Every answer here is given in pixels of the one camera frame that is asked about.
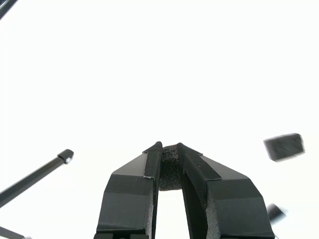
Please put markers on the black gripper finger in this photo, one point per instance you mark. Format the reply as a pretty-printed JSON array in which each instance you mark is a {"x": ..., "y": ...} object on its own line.
[
  {"x": 127, "y": 199},
  {"x": 234, "y": 211}
]

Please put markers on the black foam box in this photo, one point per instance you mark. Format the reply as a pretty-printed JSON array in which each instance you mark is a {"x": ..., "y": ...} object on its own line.
[
  {"x": 284, "y": 147},
  {"x": 170, "y": 171},
  {"x": 275, "y": 212}
]

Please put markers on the black stand rod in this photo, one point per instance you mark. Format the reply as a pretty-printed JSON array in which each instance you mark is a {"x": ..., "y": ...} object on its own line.
[
  {"x": 5, "y": 7},
  {"x": 7, "y": 232},
  {"x": 37, "y": 175}
]

